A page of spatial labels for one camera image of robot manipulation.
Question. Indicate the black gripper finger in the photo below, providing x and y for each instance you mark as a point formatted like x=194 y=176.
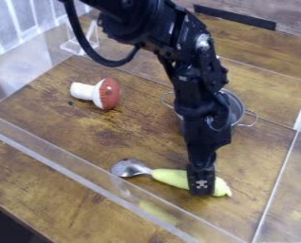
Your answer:
x=201 y=180

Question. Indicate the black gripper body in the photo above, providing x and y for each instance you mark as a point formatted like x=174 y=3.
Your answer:
x=206 y=128

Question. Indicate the green handled metal spoon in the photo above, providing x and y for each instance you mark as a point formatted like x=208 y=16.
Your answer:
x=131 y=167

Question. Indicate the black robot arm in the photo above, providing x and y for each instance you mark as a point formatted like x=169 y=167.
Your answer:
x=159 y=26

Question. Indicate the small steel pot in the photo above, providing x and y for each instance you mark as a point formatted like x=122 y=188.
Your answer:
x=238 y=109

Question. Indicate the toy mushroom brown cap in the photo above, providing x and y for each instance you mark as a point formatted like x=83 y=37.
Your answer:
x=105 y=93

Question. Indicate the black strip on table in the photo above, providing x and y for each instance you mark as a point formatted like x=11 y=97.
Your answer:
x=236 y=17

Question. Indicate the clear acrylic front barrier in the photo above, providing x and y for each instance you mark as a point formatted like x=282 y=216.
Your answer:
x=165 y=214

